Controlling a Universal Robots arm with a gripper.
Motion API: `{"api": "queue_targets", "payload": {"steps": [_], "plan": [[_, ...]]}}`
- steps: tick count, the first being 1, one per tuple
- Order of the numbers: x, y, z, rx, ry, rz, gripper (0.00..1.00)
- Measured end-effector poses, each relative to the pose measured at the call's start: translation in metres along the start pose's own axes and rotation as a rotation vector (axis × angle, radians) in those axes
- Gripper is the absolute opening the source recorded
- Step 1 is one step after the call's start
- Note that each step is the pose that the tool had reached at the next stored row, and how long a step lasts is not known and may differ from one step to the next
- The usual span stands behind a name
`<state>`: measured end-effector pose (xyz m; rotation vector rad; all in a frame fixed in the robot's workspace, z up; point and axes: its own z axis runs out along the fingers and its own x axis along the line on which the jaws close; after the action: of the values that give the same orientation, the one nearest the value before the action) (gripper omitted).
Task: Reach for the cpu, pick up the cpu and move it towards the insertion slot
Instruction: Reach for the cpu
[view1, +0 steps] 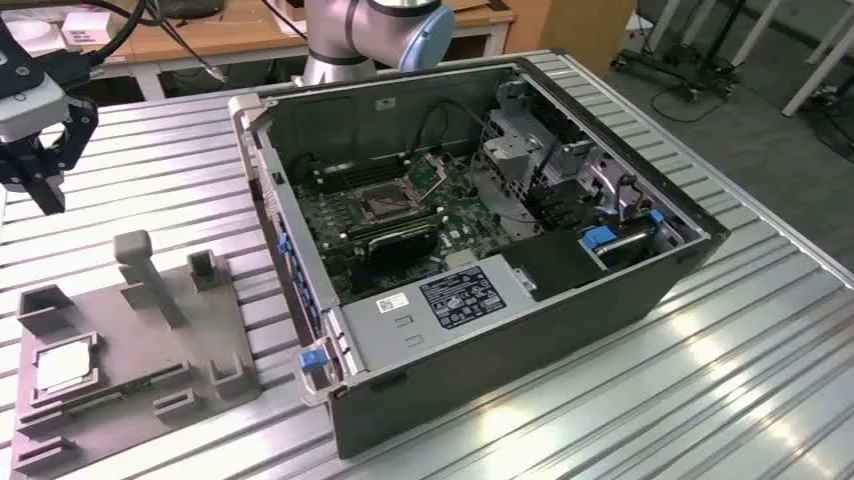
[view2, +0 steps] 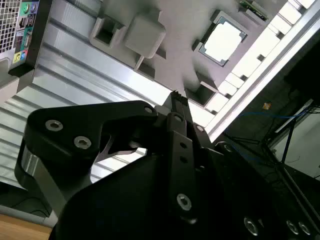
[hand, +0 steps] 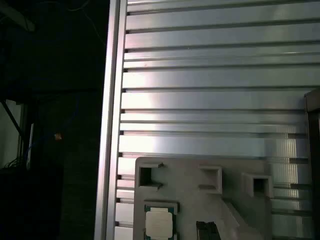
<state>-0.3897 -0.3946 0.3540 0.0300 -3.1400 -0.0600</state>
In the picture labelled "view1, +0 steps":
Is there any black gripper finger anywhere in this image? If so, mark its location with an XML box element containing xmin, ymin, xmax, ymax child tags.
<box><xmin>0</xmin><ymin>142</ymin><xmax>34</xmax><ymax>194</ymax></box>
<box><xmin>29</xmin><ymin>96</ymin><xmax>100</xmax><ymax>217</ymax></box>

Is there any silver CPU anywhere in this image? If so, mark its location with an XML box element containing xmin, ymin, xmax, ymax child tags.
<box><xmin>32</xmin><ymin>343</ymin><xmax>96</xmax><ymax>392</ymax></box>

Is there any black RAM slot bank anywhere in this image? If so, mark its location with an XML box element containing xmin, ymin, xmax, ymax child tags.
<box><xmin>311</xmin><ymin>157</ymin><xmax>409</xmax><ymax>185</ymax></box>
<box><xmin>325</xmin><ymin>219</ymin><xmax>445</xmax><ymax>240</ymax></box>

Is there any CPU socket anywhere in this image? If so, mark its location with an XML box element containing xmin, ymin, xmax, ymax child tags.
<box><xmin>356</xmin><ymin>182</ymin><xmax>420</xmax><ymax>225</ymax></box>

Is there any white cardboard box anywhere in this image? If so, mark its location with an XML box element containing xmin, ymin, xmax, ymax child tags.
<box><xmin>61</xmin><ymin>10</ymin><xmax>112</xmax><ymax>47</ymax></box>

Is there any white bowl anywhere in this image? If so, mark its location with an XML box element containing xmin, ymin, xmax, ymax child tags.
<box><xmin>0</xmin><ymin>17</ymin><xmax>66</xmax><ymax>52</ymax></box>

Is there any black monitor base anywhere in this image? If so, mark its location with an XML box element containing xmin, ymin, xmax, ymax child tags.
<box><xmin>163</xmin><ymin>0</ymin><xmax>225</xmax><ymax>19</ymax></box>

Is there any grey parts rack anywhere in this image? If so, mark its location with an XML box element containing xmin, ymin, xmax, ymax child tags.
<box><xmin>9</xmin><ymin>228</ymin><xmax>263</xmax><ymax>476</ymax></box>

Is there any green RAM stick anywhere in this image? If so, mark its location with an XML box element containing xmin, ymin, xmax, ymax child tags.
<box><xmin>62</xmin><ymin>377</ymin><xmax>160</xmax><ymax>416</ymax></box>

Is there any metal socket cover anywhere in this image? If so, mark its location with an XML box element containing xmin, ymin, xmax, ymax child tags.
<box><xmin>404</xmin><ymin>152</ymin><xmax>463</xmax><ymax>201</ymax></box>

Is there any black graphics card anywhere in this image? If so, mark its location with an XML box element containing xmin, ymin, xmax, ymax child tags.
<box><xmin>345</xmin><ymin>224</ymin><xmax>441</xmax><ymax>296</ymax></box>

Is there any green motherboard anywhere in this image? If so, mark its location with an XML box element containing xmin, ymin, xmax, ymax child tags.
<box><xmin>292</xmin><ymin>152</ymin><xmax>528</xmax><ymax>296</ymax></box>

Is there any silver power supply unit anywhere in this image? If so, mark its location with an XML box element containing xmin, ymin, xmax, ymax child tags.
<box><xmin>329</xmin><ymin>254</ymin><xmax>539</xmax><ymax>374</ymax></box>

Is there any grey metal drive cage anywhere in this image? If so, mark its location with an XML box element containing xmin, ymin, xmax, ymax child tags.
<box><xmin>479</xmin><ymin>79</ymin><xmax>595</xmax><ymax>177</ymax></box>

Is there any black plastic air shroud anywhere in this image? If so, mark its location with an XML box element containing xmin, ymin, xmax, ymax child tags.
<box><xmin>499</xmin><ymin>232</ymin><xmax>612</xmax><ymax>302</ymax></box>

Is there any wooden cabinet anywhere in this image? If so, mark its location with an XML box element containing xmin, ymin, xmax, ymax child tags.
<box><xmin>543</xmin><ymin>0</ymin><xmax>636</xmax><ymax>77</ymax></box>

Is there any blue disk carrier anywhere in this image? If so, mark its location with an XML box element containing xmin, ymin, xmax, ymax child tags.
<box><xmin>576</xmin><ymin>225</ymin><xmax>616</xmax><ymax>260</ymax></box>

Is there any open black PC case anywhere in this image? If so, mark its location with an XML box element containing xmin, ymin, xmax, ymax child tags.
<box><xmin>225</xmin><ymin>48</ymin><xmax>732</xmax><ymax>461</ymax></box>

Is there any black wheeled stand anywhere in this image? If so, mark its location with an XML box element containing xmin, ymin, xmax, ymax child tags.
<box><xmin>612</xmin><ymin>0</ymin><xmax>746</xmax><ymax>104</ymax></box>

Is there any white table leg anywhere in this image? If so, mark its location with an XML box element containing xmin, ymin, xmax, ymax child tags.
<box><xmin>779</xmin><ymin>27</ymin><xmax>854</xmax><ymax>119</ymax></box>

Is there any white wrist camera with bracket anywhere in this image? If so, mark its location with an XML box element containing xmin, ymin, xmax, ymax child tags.
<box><xmin>0</xmin><ymin>27</ymin><xmax>66</xmax><ymax>146</ymax></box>

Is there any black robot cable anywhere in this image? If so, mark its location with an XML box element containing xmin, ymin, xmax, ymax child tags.
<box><xmin>62</xmin><ymin>0</ymin><xmax>159</xmax><ymax>69</ymax></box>

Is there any black internal wire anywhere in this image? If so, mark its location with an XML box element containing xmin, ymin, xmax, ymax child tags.
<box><xmin>411</xmin><ymin>98</ymin><xmax>487</xmax><ymax>152</ymax></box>

